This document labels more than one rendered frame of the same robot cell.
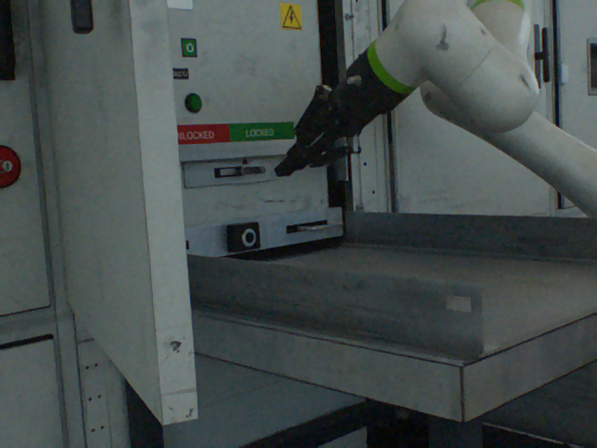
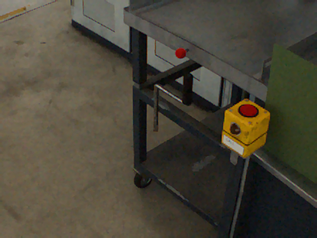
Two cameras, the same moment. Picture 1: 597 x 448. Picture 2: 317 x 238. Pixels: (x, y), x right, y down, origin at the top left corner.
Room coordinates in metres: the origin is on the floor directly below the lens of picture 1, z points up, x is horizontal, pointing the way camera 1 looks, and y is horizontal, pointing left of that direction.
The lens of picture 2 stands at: (0.80, -1.69, 1.59)
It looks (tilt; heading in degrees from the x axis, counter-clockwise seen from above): 37 degrees down; 90
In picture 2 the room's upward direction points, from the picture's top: 1 degrees clockwise
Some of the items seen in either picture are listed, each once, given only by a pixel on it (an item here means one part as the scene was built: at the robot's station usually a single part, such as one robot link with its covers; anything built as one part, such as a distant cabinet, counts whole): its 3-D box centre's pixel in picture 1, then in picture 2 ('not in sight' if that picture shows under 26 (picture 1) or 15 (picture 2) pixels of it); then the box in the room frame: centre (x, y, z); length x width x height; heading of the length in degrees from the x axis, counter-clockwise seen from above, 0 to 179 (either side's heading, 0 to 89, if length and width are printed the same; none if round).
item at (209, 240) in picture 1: (231, 236); not in sight; (1.43, 0.14, 0.89); 0.54 x 0.05 x 0.06; 133
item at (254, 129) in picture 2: not in sight; (245, 127); (1.01, -0.77, 0.85); 0.08 x 0.08 x 0.10; 43
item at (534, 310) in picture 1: (397, 297); (255, 20); (1.14, -0.13, 0.82); 0.68 x 0.62 x 0.06; 43
